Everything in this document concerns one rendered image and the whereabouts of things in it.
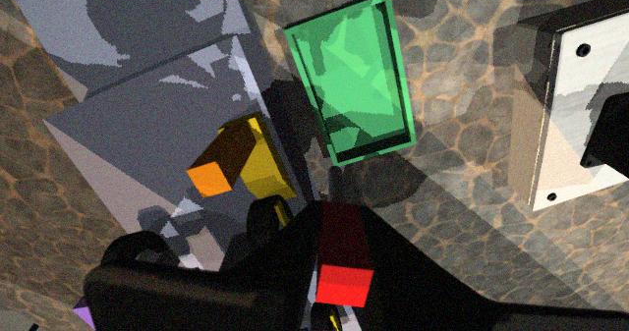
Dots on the green tray floor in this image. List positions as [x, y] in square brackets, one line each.
[351, 70]

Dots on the green tray rim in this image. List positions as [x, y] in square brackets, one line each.
[381, 146]

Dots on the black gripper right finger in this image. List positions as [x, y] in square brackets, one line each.
[410, 292]

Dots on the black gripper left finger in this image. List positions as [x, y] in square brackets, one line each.
[266, 291]

